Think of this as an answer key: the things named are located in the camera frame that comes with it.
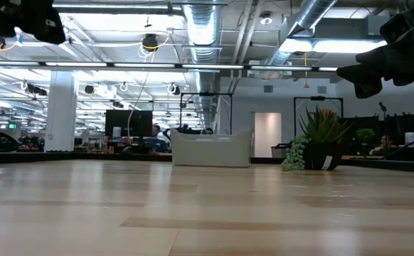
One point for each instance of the potted succulent plant black pot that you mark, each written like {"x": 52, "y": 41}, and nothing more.
{"x": 321, "y": 156}

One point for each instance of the white canister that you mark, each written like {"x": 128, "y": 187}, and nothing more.
{"x": 409, "y": 138}
{"x": 116, "y": 134}

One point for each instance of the person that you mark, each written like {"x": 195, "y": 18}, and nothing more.
{"x": 156, "y": 144}
{"x": 385, "y": 143}
{"x": 208, "y": 131}

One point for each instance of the black stand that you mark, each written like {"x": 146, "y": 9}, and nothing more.
{"x": 382, "y": 106}

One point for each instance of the white plastic basket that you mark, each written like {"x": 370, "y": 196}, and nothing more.
{"x": 210, "y": 153}

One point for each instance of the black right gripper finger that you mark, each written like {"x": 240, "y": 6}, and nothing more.
{"x": 365, "y": 74}

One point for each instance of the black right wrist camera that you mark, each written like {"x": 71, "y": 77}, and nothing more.
{"x": 397, "y": 26}

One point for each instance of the small green potted plant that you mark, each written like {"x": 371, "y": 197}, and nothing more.
{"x": 365, "y": 135}

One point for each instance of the white building column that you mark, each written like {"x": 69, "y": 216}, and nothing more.
{"x": 61, "y": 110}

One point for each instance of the black ceiling camera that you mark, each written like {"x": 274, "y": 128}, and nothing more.
{"x": 150, "y": 41}

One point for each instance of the silver ceiling air duct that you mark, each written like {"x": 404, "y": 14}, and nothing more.
{"x": 313, "y": 10}
{"x": 201, "y": 25}

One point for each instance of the black computer monitor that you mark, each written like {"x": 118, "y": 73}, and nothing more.
{"x": 128, "y": 122}

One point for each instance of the white door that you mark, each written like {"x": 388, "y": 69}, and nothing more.
{"x": 267, "y": 135}

